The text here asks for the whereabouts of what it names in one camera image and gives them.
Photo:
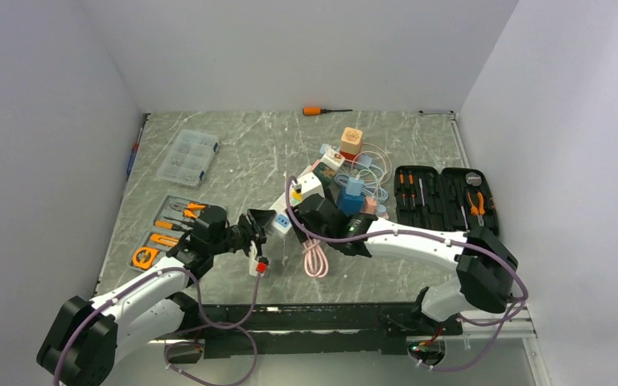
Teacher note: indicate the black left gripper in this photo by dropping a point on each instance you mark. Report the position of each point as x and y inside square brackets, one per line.
[258, 239]

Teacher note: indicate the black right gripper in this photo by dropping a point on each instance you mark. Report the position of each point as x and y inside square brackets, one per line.
[302, 220]

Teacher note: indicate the blue cube charger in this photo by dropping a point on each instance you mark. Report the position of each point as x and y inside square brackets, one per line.
[349, 204]

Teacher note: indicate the white power strip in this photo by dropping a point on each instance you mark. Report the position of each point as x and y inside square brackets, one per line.
[281, 225]

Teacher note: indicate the white cube charger with picture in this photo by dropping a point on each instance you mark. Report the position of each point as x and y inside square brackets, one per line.
[331, 157]

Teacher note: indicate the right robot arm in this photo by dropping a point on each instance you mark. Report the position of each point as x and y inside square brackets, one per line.
[482, 270]

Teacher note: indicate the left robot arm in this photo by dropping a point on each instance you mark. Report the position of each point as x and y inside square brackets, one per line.
[88, 337]

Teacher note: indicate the light blue charger plug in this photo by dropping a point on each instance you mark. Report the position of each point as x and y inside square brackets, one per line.
[354, 186]

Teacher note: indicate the small pink plug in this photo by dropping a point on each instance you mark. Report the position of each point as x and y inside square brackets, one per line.
[369, 205]

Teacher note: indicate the dark green cube charger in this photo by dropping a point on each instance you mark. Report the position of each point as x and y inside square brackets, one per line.
[325, 176]

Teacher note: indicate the red cube adapter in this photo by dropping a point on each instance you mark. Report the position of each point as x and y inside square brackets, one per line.
[349, 156]

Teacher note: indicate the peach cube charger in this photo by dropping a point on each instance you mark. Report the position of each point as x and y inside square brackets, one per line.
[351, 140]

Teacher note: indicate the grey open tool case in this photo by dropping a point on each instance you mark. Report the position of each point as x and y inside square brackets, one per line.
[167, 214]

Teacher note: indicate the clear plastic screw organizer box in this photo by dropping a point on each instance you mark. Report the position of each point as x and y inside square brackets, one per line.
[189, 157]

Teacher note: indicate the orange black utility knife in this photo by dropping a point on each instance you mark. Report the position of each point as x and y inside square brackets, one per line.
[163, 240]

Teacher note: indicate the orange screwdriver at back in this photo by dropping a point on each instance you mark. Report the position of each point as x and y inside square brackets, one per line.
[316, 111]

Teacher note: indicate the orange tape measure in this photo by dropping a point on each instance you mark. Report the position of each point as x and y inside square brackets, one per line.
[144, 257]

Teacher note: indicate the black open tool case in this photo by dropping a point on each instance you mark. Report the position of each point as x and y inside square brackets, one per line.
[436, 200]

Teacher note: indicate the blue red pen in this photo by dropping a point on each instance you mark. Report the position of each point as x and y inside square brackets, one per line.
[133, 153]

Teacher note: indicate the long nose orange pliers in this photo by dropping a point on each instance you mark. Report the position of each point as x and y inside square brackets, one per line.
[477, 206]

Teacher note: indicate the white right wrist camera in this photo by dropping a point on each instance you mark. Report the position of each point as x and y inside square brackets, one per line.
[305, 186]

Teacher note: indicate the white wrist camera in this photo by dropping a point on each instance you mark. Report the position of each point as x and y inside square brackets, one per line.
[305, 186]
[254, 260]

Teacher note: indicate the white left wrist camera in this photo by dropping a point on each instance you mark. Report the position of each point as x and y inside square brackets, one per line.
[254, 260]

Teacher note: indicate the orange handled combination pliers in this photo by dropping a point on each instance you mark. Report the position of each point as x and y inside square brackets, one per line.
[189, 210]

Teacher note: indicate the orange handled screwdriver in case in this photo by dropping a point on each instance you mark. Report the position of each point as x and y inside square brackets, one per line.
[177, 226]

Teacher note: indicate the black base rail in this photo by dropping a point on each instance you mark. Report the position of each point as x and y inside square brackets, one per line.
[386, 327]

